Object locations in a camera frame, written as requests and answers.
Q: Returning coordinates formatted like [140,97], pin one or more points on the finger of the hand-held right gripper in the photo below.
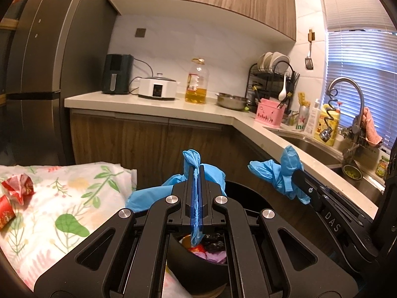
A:
[305,183]

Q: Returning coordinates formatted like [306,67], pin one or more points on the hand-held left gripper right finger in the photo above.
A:
[202,192]

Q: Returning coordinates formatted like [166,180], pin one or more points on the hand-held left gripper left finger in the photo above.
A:
[194,192]

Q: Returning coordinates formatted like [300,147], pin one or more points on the blue rubber glove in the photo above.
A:
[169,183]
[279,173]

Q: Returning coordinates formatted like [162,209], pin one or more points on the black plastic bag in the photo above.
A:
[214,242]

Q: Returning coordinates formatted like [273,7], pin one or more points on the orange-red plastic bag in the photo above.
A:
[198,249]

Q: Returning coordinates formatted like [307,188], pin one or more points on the purple plastic bag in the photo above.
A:
[214,257]

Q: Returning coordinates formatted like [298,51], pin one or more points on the black trash bin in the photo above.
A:
[198,276]

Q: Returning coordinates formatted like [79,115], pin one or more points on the steel kitchen sink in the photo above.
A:
[310,149]

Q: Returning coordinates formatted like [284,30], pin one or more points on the steel sink strainer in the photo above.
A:
[352,171]

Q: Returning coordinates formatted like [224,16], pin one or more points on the green beer can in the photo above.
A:
[302,119]

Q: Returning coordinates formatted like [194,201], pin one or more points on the white plastic bottle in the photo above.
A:
[312,118]

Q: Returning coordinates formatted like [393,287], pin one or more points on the yellow detergent bottle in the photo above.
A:
[333,121]

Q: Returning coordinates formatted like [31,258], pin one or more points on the pink utensil holder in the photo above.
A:
[269,115]

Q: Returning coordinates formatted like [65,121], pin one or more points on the wooden kitchen counter cabinet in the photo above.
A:
[139,136]

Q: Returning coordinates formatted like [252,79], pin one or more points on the pink dish cloth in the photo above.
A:
[372,130]

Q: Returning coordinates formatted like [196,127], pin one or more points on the white plastic spoon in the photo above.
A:
[282,91]

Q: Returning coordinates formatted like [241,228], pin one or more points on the steel mixing bowl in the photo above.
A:
[231,101]

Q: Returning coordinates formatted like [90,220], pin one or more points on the cooking oil bottle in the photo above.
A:
[196,94]

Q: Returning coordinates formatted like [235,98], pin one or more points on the steel kitchen faucet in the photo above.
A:
[347,80]

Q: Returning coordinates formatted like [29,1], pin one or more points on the white electric cooker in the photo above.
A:
[155,88]

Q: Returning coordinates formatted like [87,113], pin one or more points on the floral white tablecloth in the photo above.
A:
[77,198]

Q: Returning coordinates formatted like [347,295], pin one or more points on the hanging slotted spatula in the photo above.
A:
[309,62]

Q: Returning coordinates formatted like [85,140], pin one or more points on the white plate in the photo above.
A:
[266,60]
[280,62]

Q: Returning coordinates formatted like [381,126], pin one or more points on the white window blinds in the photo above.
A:
[363,62]

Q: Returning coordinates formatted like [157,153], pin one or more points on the black air fryer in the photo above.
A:
[119,74]

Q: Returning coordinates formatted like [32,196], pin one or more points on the red and white plastic bag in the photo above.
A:
[17,187]

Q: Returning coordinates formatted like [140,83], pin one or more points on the grey steel refrigerator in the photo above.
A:
[62,52]

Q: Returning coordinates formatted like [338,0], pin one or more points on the dark wall socket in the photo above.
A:
[140,33]

